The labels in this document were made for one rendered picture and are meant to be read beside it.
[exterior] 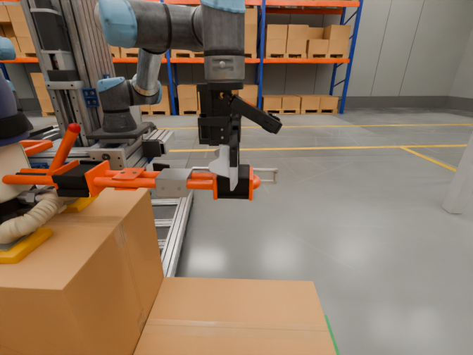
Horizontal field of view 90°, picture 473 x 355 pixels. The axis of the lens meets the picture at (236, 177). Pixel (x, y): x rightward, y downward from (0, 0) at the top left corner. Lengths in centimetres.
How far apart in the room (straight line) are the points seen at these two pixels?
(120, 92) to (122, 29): 73
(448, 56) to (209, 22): 1189
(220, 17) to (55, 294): 56
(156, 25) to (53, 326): 61
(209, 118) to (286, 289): 74
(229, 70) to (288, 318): 78
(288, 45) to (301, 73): 175
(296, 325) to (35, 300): 71
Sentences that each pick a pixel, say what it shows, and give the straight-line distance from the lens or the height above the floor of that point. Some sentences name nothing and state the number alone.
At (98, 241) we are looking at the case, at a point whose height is 94.
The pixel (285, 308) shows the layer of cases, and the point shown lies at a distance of 96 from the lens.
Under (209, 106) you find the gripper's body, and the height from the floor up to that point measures 124.
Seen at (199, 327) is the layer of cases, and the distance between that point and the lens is 91.
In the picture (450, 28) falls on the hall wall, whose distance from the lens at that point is 1211.
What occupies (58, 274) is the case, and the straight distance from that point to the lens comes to 60.
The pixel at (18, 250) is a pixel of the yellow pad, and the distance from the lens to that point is 68.
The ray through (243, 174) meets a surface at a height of 110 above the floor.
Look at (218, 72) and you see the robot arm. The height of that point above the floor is 130.
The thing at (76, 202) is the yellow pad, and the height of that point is 96.
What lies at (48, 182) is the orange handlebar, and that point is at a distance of 67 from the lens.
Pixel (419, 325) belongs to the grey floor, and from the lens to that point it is 187.
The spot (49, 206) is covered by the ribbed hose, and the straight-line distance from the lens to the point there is 67.
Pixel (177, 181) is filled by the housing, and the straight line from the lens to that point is 52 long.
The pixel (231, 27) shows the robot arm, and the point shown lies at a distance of 46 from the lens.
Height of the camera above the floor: 130
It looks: 24 degrees down
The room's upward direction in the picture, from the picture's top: straight up
